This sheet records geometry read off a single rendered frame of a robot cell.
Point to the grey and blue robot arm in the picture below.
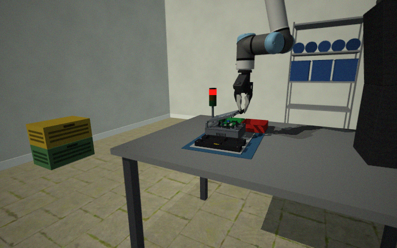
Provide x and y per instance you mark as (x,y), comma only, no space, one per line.
(278,41)

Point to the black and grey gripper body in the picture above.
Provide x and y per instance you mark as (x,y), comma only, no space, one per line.
(248,84)

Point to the green bin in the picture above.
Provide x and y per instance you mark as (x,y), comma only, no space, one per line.
(239,120)

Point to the green circuit board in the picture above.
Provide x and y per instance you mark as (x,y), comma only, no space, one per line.
(230,123)

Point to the red bin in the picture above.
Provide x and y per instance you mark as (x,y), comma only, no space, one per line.
(256,125)

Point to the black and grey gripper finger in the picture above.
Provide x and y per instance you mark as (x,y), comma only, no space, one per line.
(248,99)
(238,99)

